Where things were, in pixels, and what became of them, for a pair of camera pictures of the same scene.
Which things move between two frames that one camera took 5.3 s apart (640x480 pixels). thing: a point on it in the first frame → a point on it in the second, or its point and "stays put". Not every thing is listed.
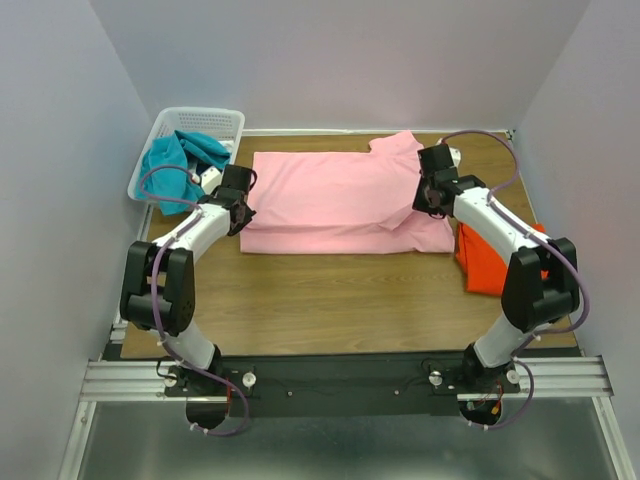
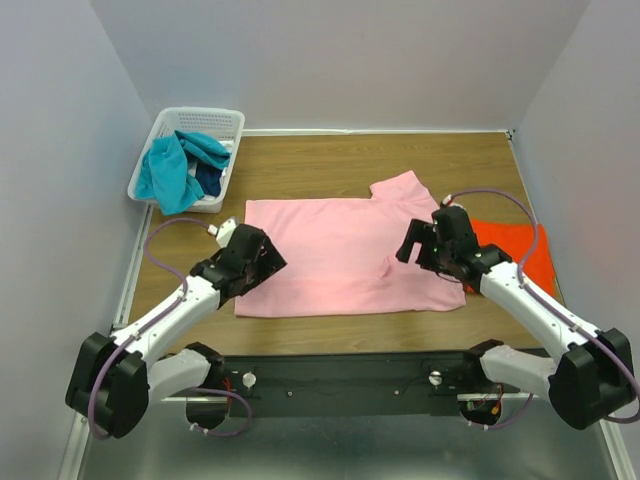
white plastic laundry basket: [225, 125] stays put
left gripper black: [249, 214] → [270, 263]
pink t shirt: [344, 202] → [341, 254]
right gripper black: [422, 206] → [422, 233]
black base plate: [341, 385] stays put
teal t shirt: [164, 176] stays put
